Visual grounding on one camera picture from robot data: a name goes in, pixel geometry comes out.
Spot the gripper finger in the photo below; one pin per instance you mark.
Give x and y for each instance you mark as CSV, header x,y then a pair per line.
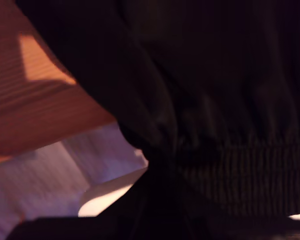
x,y
145,195

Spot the black shorts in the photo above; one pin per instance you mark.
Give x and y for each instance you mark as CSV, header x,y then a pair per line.
x,y
215,75

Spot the white box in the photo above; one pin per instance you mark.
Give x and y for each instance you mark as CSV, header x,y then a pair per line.
x,y
107,197

